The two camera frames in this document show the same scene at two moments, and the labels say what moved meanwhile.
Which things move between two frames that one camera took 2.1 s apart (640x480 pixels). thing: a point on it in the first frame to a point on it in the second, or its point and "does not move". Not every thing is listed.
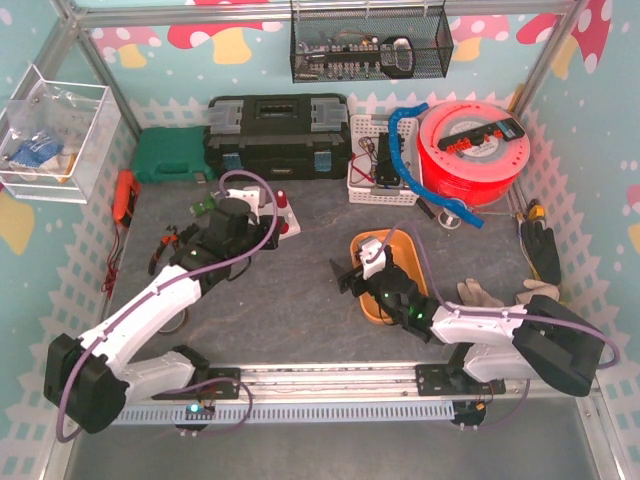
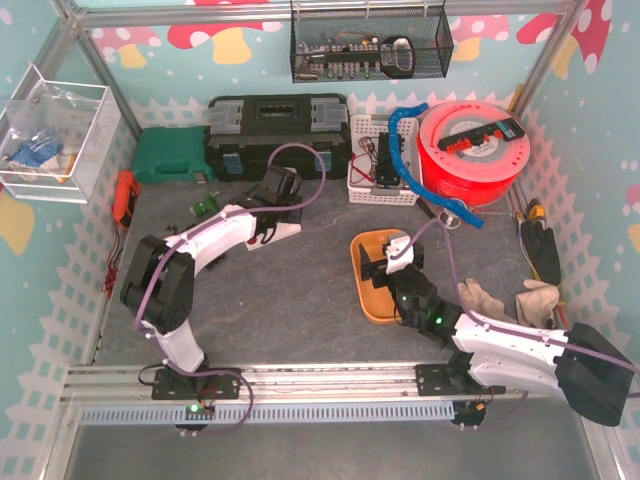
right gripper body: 357,280 to 378,267
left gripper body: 265,228 to 279,181
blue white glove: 33,152 does not move
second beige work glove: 471,294 does not move
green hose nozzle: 201,207 does not move
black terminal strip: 508,129 does not move
